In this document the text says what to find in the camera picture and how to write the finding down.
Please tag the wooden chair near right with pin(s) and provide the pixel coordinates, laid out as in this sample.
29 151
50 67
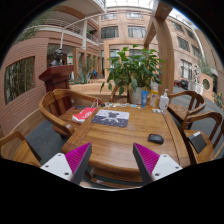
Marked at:
208 153

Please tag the wooden chair far right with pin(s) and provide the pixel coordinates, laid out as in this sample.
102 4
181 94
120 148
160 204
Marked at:
196 103

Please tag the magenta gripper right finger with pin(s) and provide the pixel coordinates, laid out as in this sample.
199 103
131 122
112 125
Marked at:
153 166

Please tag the yellow drink bottle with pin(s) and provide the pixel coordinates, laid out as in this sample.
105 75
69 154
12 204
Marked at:
154 97

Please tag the dark patterned mouse pad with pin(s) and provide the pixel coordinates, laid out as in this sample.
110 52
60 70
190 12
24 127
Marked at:
111 118

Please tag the wooden chair near left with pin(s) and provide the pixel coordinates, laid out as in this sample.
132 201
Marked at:
16 148

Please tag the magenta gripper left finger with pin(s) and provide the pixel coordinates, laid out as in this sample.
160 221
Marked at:
70 166

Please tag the green potted plant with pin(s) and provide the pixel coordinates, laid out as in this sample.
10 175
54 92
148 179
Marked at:
132 72

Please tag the bronze bust statue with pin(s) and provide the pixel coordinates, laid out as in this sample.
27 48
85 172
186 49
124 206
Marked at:
58 54

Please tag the wooden chair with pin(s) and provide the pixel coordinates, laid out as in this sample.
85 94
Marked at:
196 103
16 148
208 153

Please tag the dark red wooden pedestal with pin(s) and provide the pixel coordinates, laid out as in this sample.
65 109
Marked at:
57 77

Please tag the black notebook on chair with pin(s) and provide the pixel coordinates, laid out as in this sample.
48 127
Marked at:
197 141

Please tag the wooden pillar beam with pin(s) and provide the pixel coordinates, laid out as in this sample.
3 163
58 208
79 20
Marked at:
158 27

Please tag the black computer mouse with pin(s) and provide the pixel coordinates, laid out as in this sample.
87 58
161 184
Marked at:
156 138

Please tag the white hand sanitizer pump bottle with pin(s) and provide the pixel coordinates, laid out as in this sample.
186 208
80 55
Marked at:
164 101

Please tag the wooden armchair left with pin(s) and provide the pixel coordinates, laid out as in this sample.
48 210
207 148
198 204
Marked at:
59 105

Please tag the red and white bag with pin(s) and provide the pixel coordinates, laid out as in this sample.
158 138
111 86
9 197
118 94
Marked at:
83 115

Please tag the blue tube bottle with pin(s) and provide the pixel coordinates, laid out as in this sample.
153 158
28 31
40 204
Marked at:
144 95

